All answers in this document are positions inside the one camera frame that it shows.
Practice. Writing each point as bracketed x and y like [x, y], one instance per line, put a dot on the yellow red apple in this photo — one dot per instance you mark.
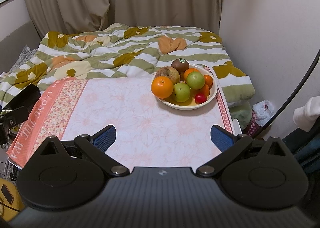
[170, 73]

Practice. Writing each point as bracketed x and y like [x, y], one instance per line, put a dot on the white plastic bag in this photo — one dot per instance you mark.
[261, 113]

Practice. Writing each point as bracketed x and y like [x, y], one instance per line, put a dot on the cream bowl with cartoon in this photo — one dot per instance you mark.
[190, 104]

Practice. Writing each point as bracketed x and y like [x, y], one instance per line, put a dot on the pink floral table cloth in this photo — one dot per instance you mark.
[148, 132]

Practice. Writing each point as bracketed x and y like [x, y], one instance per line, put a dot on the red tomato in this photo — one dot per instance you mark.
[200, 98]

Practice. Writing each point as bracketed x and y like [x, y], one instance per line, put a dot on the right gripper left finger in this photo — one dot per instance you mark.
[95, 146]

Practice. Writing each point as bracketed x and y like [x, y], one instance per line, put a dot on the medium orange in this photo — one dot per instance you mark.
[162, 87]

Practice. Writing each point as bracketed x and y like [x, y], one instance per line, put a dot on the small mandarin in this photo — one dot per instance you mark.
[208, 80]
[205, 90]

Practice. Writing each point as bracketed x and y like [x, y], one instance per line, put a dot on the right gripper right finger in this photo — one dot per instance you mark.
[231, 147]

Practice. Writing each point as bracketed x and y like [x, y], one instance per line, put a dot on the large orange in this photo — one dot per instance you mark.
[188, 71]

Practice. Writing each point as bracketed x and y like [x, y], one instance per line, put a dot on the green apple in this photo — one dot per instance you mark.
[181, 92]
[195, 80]

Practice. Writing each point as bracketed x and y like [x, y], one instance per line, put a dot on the white sock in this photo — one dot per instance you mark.
[305, 117]

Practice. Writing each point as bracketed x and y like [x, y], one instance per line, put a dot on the brown kiwi with sticker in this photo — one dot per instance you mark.
[180, 64]

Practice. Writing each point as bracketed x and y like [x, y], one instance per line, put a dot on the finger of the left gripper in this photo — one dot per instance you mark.
[14, 117]

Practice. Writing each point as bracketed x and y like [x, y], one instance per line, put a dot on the green striped floral blanket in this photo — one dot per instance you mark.
[124, 51]

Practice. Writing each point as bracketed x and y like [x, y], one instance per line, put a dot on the yellow box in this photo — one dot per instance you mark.
[11, 201]

